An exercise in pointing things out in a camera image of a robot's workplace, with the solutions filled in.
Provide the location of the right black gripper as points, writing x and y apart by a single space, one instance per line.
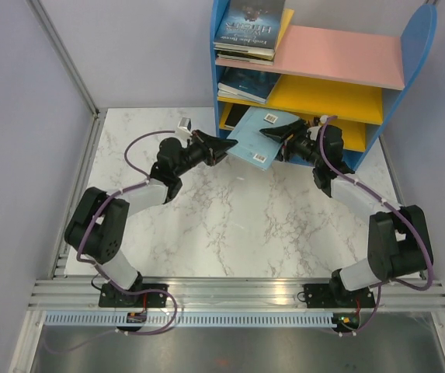
297 127

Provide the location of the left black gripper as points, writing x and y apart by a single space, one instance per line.
212 147

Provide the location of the light blue thin book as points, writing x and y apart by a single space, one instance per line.
254 147

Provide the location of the black notebook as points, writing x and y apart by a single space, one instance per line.
232 114

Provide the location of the teal blue book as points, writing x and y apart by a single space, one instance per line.
252 85

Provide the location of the dark Wuthering Heights book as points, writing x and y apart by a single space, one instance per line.
250 26

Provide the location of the yellow paperback book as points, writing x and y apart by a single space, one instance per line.
287 16

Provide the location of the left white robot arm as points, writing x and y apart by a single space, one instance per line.
97 226

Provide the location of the green gold fantasy book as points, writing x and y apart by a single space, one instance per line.
232 56

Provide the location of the blue shelf with coloured boards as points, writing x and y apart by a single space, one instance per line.
361 78

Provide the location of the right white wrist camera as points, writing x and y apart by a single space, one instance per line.
316 125

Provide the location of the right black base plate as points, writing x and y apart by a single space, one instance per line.
321 296

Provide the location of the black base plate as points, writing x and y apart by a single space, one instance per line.
154 298
321 296

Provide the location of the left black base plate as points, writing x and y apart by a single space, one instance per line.
154 298

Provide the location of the left aluminium frame post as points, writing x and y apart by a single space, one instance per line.
47 25

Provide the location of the aluminium mounting rail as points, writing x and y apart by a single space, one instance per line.
228 293

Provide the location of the light blue slotted cable duct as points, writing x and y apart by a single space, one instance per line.
156 319

